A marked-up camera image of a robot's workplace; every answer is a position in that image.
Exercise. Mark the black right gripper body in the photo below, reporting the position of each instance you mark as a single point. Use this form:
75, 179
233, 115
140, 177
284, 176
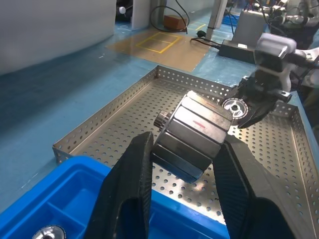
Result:
264, 92

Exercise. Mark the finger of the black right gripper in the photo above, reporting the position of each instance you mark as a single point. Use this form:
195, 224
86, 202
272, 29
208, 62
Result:
242, 87
261, 115

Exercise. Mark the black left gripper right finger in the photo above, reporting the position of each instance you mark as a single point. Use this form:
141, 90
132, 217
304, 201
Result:
244, 199

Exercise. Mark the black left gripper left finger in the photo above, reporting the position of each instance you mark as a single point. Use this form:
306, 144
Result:
124, 189

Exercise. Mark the blue compartment tray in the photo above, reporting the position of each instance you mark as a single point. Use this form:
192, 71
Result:
74, 189

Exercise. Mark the perforated steel tray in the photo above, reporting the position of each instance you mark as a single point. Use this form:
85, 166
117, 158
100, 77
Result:
119, 119

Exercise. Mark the black power adapter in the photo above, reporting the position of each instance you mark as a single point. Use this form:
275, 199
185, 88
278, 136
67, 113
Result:
236, 53

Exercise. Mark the grey metal box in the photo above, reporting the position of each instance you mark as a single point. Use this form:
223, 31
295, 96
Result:
249, 27

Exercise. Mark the blue crate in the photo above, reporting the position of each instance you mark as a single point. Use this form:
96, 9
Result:
229, 20

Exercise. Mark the silver background robot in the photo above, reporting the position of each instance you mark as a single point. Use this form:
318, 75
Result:
294, 17

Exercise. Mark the brown mat with yellow tape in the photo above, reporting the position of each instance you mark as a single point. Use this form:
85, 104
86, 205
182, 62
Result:
159, 52

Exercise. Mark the brown cardboard box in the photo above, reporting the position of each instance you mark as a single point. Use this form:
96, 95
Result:
174, 22

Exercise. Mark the small white board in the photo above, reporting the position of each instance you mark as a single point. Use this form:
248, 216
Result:
147, 12

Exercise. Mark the large white foam board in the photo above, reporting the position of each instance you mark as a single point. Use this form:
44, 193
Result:
49, 30

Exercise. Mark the grey metal post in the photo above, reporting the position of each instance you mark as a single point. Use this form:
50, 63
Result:
214, 17

